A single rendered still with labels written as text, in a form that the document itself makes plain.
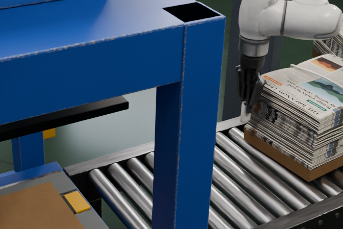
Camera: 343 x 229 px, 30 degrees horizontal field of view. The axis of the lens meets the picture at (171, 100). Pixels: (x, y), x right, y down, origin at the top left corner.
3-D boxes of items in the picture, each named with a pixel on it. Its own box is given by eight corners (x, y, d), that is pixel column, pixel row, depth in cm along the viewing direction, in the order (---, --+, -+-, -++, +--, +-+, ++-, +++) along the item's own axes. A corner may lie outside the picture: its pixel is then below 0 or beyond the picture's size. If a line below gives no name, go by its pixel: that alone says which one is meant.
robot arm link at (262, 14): (235, 39, 185) (280, 44, 183) (240, -13, 177) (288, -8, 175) (239, 25, 194) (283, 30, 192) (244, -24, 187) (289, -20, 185)
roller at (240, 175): (194, 150, 214) (206, 143, 216) (286, 231, 180) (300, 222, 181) (191, 139, 211) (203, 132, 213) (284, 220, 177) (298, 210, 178)
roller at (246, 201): (188, 151, 213) (189, 138, 210) (280, 232, 178) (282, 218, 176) (175, 154, 210) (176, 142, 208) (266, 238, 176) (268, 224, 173)
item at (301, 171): (276, 125, 218) (278, 114, 216) (343, 166, 199) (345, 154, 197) (242, 139, 210) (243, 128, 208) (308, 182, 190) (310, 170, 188)
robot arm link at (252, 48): (257, 26, 194) (255, 45, 197) (233, 31, 190) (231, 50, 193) (276, 37, 187) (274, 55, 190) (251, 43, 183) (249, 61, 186)
